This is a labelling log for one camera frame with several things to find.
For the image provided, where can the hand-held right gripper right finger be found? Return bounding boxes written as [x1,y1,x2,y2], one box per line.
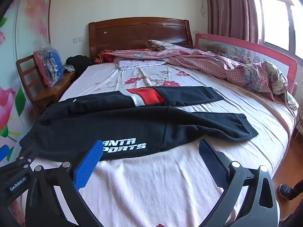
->
[198,139,281,227]

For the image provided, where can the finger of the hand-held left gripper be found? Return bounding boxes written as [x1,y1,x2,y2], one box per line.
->
[0,145,10,164]
[16,144,41,171]

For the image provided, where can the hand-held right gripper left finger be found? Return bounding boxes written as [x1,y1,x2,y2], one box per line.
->
[25,139,105,227]

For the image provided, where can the black pants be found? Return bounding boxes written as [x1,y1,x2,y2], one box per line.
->
[19,87,259,162]

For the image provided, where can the bed with floral white sheet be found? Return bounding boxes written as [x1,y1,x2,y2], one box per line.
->
[20,59,299,227]

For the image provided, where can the person's dark shoe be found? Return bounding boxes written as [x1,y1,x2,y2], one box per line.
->
[279,184,299,201]

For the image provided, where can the wooden chair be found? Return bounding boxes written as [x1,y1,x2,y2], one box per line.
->
[16,54,76,114]

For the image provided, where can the pink checked quilt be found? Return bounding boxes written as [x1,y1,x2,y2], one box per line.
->
[111,41,299,110]

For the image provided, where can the plastic bag of clothes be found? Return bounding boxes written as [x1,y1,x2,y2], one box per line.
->
[33,40,65,87]

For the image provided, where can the pile of black clothes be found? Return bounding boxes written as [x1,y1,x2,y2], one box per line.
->
[65,55,95,73]

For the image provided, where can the red tasselled cloth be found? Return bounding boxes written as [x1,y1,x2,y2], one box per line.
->
[94,49,117,65]

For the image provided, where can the pale floral pillow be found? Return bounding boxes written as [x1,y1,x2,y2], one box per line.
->
[116,59,169,71]

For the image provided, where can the beige floral blanket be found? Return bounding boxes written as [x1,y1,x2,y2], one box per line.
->
[146,39,181,52]

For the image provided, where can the wardrobe with floral doors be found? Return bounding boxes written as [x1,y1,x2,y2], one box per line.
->
[0,0,52,171]

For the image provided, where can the brown wooden headboard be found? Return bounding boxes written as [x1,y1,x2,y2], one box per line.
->
[88,17,195,59]

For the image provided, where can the dusky pink curtain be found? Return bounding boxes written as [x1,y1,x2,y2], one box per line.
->
[205,0,259,45]

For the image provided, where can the window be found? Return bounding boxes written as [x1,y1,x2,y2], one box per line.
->
[250,0,303,60]

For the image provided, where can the pink bed guard rail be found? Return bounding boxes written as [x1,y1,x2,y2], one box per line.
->
[194,33,298,96]

